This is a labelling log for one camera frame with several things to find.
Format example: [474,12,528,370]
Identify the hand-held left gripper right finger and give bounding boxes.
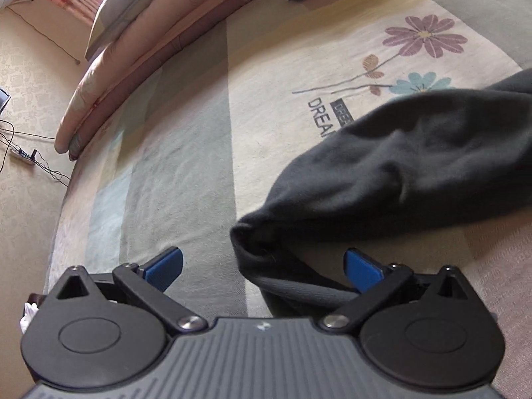
[319,248,480,334]

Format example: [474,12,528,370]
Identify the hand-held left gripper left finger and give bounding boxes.
[45,246,208,334]

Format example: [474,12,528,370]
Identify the dark grey pants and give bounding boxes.
[230,67,532,306]

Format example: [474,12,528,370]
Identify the white folded clothes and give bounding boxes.
[20,294,44,333]

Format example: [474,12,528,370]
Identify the white power strip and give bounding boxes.
[10,149,37,166]

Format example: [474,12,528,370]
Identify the folded pink floral quilt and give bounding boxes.
[55,0,329,161]

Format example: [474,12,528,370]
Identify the black tangled power cables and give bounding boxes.
[0,118,71,188]

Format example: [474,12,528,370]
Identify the thin hanging wall cable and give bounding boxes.
[4,5,80,66]

